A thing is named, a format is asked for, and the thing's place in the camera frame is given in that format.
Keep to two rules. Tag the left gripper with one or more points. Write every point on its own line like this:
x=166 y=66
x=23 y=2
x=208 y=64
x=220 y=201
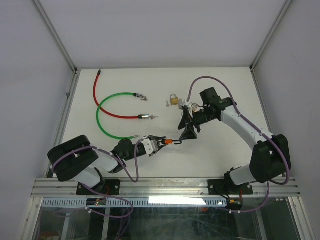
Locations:
x=156 y=139

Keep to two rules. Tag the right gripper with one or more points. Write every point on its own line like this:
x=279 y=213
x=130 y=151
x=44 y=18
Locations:
x=189 y=133

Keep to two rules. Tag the orange black padlock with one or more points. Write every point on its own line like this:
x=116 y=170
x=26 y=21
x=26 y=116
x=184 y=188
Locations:
x=168 y=141

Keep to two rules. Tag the large brass padlock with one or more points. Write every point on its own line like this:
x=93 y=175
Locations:
x=174 y=100

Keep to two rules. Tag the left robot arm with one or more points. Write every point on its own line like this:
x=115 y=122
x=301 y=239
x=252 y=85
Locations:
x=78 y=160

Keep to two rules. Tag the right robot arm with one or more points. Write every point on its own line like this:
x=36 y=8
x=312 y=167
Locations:
x=270 y=153

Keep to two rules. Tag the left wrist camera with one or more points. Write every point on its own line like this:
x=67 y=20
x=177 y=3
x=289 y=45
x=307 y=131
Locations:
x=148 y=146

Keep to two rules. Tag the red cable lock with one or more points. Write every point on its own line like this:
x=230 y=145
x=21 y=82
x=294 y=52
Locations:
x=100 y=103

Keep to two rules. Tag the green cable lock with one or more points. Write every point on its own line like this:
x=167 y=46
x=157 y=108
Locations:
x=106 y=129

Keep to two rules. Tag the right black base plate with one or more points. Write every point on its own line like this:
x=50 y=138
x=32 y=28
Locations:
x=226 y=187

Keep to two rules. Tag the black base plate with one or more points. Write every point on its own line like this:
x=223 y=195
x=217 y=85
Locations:
x=226 y=187
x=109 y=187

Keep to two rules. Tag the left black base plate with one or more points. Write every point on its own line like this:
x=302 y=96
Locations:
x=109 y=187

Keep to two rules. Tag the white slotted cable duct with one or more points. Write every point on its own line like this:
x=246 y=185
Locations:
x=140 y=202

